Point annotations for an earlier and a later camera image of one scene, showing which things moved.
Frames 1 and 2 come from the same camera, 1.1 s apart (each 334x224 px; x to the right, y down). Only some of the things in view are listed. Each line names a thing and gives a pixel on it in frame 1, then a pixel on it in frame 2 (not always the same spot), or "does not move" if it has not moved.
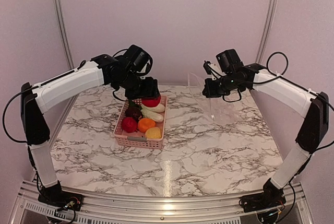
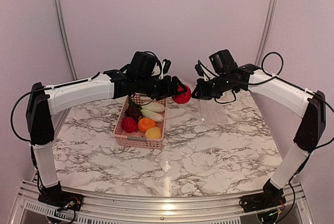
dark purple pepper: [134, 111] does not move
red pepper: [129, 124] does not move
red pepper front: [151, 102] -> [182, 98]
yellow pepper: [153, 133] does not move
